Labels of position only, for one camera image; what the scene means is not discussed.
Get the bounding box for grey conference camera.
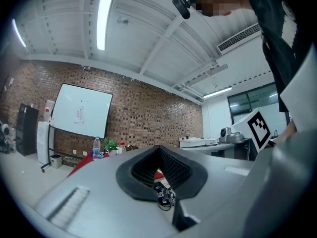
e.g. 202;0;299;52
218;126;244;144

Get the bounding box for white water dispenser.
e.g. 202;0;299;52
36;99;55;166

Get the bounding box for white flat boxes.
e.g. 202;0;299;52
179;136;219;148

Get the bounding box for clear plastic water bottle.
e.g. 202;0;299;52
92;136;101;160

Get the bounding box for long ceiling tube light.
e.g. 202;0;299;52
96;0;116;51
202;86;233;99
11;18;27;48

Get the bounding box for person's right forearm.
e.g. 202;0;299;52
274;119;297;144

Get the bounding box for paper sheet on whiteboard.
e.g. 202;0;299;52
74;105;85;123

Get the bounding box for black cabinet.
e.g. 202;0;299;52
15;103;40;157

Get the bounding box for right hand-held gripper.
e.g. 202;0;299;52
230;107;273;151

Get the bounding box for person's black shirt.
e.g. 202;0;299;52
244;0;317;113

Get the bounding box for white whiteboard on stand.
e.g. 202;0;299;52
41;82;114;173

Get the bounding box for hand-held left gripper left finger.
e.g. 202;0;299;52
115;145;162;203

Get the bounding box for grey desk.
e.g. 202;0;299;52
179;137;256;161

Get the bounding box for grey waste bin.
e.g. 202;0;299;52
50;154;63;169

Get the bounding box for black tagged device with cable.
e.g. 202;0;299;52
153;181;177;211

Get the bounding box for black head-worn camera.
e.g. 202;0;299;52
172;0;192;19

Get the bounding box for white ceiling air vent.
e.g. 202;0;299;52
216;22;262;56

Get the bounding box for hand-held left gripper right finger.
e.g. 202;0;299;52
158;145;208;201

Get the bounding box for dark-framed glass window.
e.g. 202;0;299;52
227;82;288;138

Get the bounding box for red tablecloth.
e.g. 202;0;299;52
66;150;169;183

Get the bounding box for ceiling-mounted sensor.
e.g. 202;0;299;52
116;15;130;26

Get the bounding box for black and white plush toy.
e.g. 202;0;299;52
0;119;16;154

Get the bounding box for green potted plant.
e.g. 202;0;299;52
104;137;119;156

